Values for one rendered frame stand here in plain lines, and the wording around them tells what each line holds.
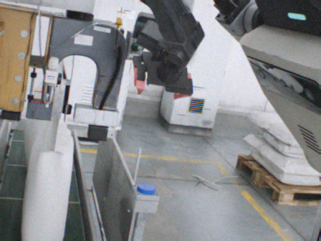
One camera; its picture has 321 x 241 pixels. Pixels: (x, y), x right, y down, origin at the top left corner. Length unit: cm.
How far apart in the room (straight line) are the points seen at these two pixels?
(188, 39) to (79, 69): 334
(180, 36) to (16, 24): 67
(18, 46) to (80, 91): 286
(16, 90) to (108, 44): 32
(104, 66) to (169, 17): 61
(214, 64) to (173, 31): 438
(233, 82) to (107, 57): 470
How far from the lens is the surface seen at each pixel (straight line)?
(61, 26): 141
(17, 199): 235
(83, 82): 424
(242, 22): 114
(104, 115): 148
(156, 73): 107
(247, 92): 617
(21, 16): 142
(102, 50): 143
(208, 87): 528
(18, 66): 144
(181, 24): 88
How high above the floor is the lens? 143
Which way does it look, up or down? 10 degrees down
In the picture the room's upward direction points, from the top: 11 degrees clockwise
